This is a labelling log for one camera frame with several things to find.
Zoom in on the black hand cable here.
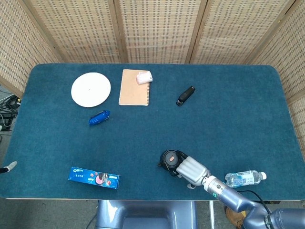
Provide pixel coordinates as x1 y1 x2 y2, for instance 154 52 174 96
238 189 272 213

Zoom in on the teal table cloth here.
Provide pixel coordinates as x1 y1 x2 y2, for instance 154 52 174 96
0 62 300 200

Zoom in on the black stapler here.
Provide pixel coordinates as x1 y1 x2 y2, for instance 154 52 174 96
176 86 196 107

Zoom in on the small black kettle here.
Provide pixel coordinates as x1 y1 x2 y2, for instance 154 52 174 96
157 149 189 177

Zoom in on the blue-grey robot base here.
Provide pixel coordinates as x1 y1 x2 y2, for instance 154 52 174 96
95 199 198 229

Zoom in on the brown shoe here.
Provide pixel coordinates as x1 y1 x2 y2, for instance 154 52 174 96
224 206 247 228

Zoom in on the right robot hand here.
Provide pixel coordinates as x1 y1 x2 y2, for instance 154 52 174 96
176 150 212 189

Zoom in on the pink tissue pack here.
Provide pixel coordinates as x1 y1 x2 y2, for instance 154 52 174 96
135 72 153 84

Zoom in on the woven folding screen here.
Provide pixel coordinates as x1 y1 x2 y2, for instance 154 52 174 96
0 0 305 153

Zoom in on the blue snack packet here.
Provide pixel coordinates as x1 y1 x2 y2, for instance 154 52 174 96
89 110 111 126

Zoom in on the floor cable bundle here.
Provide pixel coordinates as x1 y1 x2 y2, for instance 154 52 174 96
0 94 22 131

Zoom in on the white round plate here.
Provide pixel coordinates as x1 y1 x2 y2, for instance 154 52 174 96
71 72 112 108

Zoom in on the blue Oreo box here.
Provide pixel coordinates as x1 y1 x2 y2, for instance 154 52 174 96
67 167 121 190

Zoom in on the brown spiral notebook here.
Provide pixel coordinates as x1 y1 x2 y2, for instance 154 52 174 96
118 69 152 107

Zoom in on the clear water bottle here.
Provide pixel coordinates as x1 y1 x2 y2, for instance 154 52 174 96
225 169 267 188

